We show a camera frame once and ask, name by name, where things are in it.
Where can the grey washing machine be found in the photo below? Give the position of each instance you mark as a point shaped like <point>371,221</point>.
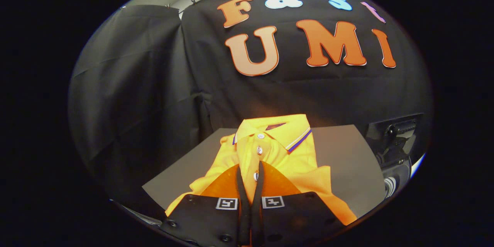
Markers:
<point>395,166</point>

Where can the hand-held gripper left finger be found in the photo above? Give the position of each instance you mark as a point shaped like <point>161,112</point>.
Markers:
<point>204,220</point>

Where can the yellow polo shirt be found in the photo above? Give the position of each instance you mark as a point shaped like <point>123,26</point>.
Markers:
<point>285,154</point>

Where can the grey flat board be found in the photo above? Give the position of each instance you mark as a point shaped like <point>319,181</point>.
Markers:
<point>347,162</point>

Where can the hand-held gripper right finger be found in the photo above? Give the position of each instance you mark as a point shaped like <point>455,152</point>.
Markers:
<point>297,220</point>

